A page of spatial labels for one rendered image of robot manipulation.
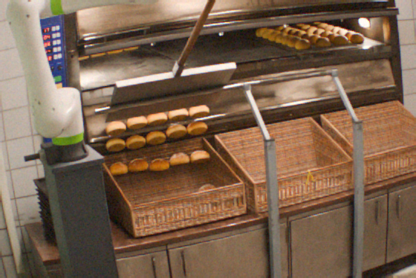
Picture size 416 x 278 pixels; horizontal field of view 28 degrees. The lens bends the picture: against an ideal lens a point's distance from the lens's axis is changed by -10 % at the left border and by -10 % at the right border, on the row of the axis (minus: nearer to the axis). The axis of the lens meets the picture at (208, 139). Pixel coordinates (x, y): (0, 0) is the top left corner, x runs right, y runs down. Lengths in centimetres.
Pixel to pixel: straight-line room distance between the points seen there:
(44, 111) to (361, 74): 240
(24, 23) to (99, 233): 85
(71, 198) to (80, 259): 24
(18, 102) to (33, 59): 134
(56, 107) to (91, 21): 137
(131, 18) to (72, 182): 138
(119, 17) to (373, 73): 151
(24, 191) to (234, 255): 109
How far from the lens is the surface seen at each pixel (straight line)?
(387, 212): 454
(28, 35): 290
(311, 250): 435
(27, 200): 436
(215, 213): 412
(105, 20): 426
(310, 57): 470
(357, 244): 441
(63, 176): 309
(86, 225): 317
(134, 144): 432
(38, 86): 292
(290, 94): 467
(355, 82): 486
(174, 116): 428
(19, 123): 425
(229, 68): 398
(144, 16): 431
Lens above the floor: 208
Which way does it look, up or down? 16 degrees down
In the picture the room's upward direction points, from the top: 5 degrees counter-clockwise
